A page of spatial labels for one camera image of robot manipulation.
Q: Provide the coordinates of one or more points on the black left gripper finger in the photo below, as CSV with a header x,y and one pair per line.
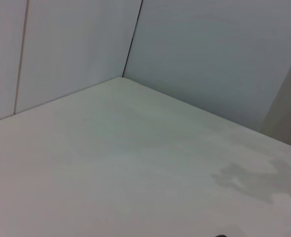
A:
x,y
221,236

